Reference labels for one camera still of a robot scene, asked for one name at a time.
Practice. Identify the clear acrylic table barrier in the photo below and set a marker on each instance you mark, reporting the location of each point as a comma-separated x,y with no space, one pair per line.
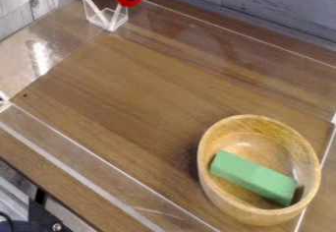
105,109

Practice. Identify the wooden bowl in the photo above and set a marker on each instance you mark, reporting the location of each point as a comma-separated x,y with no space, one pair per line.
272,144

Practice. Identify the black clamp with cable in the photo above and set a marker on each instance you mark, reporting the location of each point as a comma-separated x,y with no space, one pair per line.
41,221

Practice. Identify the green rectangular block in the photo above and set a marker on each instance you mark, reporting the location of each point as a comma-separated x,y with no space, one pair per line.
253,177

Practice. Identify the clear acrylic corner bracket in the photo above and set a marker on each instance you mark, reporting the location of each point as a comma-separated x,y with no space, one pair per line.
108,18

